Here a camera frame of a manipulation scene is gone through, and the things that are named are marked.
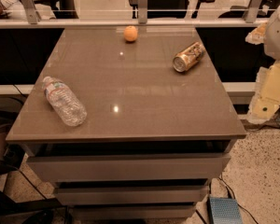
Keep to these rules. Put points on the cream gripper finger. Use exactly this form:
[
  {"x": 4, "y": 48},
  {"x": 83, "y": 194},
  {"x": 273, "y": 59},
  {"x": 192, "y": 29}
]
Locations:
[
  {"x": 266, "y": 100},
  {"x": 256, "y": 37}
]

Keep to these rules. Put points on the clear plastic water bottle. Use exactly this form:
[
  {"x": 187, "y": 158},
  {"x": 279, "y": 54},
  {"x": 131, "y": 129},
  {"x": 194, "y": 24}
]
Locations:
[{"x": 71, "y": 111}]

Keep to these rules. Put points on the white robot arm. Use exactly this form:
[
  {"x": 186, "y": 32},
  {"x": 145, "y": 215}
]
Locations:
[{"x": 271, "y": 44}]

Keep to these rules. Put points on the gold soda can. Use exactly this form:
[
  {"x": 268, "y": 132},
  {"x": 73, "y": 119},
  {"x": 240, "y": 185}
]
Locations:
[{"x": 188, "y": 57}]

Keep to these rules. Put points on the black office chair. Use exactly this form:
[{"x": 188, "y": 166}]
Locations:
[{"x": 168, "y": 8}]

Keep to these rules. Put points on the orange fruit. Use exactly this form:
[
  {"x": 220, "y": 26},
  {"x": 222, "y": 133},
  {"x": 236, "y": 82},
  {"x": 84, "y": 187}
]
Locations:
[{"x": 130, "y": 33}]

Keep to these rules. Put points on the glass partition railing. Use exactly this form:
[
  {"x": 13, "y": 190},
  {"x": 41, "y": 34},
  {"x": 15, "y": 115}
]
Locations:
[{"x": 119, "y": 12}]

